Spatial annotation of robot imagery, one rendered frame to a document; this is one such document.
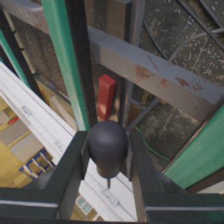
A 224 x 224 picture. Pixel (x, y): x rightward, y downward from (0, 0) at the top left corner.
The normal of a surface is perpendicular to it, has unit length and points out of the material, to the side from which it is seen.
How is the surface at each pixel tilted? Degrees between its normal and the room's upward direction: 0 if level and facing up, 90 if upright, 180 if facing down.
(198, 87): 90
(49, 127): 90
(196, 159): 0
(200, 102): 0
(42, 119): 90
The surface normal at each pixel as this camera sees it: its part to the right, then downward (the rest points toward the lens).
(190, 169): -0.67, 0.58
